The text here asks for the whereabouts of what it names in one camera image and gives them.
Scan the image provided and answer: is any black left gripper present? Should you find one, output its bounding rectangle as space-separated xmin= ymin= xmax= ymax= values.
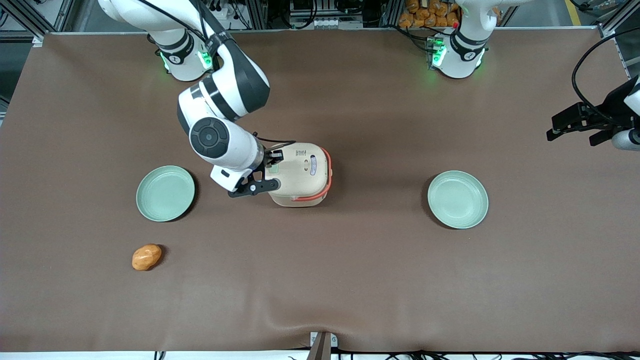
xmin=546 ymin=75 xmax=640 ymax=147

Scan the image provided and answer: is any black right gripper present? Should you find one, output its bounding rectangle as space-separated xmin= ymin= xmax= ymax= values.
xmin=228 ymin=149 xmax=286 ymax=199

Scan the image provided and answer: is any cream rice cooker orange handle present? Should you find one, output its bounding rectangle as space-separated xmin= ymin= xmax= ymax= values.
xmin=263 ymin=142 xmax=334 ymax=208

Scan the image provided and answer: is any pale green round plate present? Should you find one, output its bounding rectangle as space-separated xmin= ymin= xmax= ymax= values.
xmin=427 ymin=170 xmax=490 ymax=230
xmin=136 ymin=165 xmax=196 ymax=223

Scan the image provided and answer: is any brown table cloth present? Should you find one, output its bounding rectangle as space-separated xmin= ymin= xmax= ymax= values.
xmin=0 ymin=27 xmax=640 ymax=354

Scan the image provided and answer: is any orange-brown bread roll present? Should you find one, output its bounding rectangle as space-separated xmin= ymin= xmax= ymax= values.
xmin=131 ymin=243 xmax=163 ymax=272

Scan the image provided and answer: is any white power strip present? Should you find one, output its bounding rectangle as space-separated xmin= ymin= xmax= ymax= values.
xmin=207 ymin=0 xmax=232 ymax=22

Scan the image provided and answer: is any white electronics box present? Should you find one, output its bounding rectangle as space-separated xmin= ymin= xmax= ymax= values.
xmin=289 ymin=0 xmax=364 ymax=29

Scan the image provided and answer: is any metal table clamp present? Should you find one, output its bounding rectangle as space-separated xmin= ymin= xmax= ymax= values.
xmin=306 ymin=331 xmax=339 ymax=360

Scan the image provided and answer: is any bag of orange bread rolls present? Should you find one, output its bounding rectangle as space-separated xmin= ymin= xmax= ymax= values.
xmin=398 ymin=0 xmax=461 ymax=30

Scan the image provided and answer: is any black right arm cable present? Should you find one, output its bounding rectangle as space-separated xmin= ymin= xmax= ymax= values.
xmin=251 ymin=131 xmax=297 ymax=150

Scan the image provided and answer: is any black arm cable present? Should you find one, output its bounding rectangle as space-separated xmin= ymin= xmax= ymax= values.
xmin=571 ymin=27 xmax=640 ymax=126
xmin=251 ymin=131 xmax=297 ymax=150

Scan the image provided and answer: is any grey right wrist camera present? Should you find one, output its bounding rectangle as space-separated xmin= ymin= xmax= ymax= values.
xmin=209 ymin=164 xmax=254 ymax=194

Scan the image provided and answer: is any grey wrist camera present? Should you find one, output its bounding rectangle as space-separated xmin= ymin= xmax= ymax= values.
xmin=209 ymin=164 xmax=254 ymax=194
xmin=612 ymin=128 xmax=640 ymax=152

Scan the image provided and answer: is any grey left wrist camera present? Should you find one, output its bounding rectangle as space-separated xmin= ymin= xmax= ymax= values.
xmin=612 ymin=128 xmax=640 ymax=152

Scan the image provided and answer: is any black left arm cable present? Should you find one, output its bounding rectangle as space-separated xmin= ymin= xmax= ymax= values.
xmin=571 ymin=27 xmax=640 ymax=126

